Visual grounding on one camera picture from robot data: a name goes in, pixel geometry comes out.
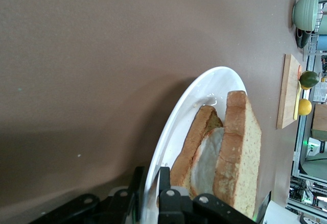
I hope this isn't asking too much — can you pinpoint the white wire rack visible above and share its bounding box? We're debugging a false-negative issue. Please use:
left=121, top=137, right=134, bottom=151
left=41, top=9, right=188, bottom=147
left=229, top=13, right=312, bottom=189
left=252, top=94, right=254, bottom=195
left=302, top=0, right=327, bottom=61

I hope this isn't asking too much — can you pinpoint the wooden cutting board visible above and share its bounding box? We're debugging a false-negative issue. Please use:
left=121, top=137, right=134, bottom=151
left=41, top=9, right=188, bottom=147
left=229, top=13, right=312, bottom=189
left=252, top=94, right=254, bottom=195
left=276, top=54, right=303, bottom=130

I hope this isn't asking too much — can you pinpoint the green avocado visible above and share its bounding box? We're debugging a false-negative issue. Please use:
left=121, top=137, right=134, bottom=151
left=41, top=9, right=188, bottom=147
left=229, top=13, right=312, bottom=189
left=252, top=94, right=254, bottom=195
left=299, top=70, right=320, bottom=88

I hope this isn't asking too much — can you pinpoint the light blue cup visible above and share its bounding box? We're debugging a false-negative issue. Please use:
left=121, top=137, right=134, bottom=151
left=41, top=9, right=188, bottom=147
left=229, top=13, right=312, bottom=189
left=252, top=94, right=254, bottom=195
left=316, top=34, right=327, bottom=53

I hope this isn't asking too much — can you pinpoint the fried egg toy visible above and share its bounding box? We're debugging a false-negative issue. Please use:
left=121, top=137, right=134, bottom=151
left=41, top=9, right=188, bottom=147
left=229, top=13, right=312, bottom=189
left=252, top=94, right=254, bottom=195
left=190, top=127, right=225, bottom=196

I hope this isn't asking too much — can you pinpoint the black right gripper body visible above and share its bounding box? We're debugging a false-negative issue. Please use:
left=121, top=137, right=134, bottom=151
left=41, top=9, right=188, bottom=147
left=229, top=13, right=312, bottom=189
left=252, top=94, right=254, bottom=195
left=254, top=190, right=272, bottom=224

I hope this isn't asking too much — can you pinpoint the yellow lemon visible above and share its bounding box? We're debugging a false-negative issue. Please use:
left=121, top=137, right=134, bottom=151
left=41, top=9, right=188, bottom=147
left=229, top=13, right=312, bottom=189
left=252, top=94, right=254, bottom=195
left=297, top=98, right=313, bottom=116

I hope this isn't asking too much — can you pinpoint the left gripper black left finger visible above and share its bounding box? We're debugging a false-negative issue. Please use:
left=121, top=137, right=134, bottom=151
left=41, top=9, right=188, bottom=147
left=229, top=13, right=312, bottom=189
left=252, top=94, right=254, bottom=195
left=102, top=167, right=147, bottom=224

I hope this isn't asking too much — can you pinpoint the pale green cup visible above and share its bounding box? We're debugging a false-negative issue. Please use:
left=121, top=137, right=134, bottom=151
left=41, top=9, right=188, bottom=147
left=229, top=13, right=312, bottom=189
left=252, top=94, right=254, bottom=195
left=318, top=2, right=327, bottom=35

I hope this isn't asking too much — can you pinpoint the pale toast bread slice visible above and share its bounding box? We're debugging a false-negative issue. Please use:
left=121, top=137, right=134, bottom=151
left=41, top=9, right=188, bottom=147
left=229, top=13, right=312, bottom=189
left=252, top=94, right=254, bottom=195
left=212, top=90, right=263, bottom=219

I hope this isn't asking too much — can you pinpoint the brown wooden box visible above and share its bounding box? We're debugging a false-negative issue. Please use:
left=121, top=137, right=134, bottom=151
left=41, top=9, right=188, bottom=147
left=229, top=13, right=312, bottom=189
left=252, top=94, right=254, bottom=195
left=312, top=104, right=327, bottom=141

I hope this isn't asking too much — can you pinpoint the pale green bowl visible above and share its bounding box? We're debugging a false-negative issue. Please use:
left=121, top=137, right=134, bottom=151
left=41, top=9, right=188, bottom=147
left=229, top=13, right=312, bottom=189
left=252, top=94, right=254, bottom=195
left=292, top=0, right=320, bottom=33

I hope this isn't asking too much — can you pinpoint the white round plate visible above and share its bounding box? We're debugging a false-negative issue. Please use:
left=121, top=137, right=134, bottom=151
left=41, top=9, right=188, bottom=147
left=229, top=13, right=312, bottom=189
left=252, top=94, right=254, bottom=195
left=141, top=66, right=248, bottom=224

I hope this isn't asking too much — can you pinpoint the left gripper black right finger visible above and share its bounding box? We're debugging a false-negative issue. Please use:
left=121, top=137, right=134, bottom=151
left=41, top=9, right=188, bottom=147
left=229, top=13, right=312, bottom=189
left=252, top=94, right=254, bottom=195
left=158, top=167, right=195, bottom=224

